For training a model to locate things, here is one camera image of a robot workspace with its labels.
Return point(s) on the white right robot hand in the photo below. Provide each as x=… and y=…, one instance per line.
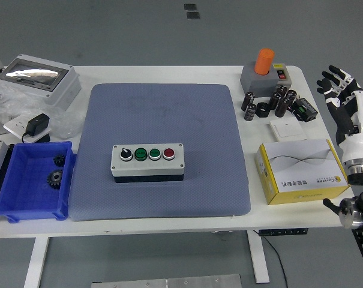
x=355, y=144

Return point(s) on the grey four-button control box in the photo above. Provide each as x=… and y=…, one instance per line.
x=148, y=169

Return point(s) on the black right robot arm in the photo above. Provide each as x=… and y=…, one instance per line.
x=361, y=207

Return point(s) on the black desk control panel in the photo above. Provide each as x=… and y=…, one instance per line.
x=283, y=232

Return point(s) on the white and yellow cardboard box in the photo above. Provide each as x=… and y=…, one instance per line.
x=304, y=162

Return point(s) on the black module with green terminal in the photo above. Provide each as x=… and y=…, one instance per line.
x=304, y=109

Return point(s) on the black cylindrical capacitor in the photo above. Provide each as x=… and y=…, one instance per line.
x=275, y=100
x=250, y=112
x=291, y=96
x=281, y=90
x=282, y=107
x=247, y=101

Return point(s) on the grey block holder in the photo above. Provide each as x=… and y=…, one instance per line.
x=256, y=84

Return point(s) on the orange cylinder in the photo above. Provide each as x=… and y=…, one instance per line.
x=264, y=61

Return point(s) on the white table leg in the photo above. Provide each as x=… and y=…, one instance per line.
x=259, y=261
x=35, y=261

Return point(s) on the blue-grey table mat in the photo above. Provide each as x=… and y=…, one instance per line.
x=139, y=114

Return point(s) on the grey metal plate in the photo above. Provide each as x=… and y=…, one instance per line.
x=169, y=282

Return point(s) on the clear plastic bag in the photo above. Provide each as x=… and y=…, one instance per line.
x=64, y=123

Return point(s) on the small black bevel gear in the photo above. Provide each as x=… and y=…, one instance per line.
x=59, y=160

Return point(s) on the large black bevel gear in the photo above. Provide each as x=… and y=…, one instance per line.
x=54, y=179

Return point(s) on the black power adapter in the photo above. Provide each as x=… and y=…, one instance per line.
x=38, y=123

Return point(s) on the blue plastic bin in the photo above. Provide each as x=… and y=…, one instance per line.
x=25, y=195

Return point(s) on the white wall switch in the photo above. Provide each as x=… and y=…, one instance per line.
x=288, y=129

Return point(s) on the grey red-black switch box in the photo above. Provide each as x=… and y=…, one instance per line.
x=282, y=75

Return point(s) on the grey enclosure with clear window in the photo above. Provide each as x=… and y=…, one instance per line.
x=58, y=90

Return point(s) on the white wall socket plate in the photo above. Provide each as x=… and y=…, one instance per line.
x=14, y=124

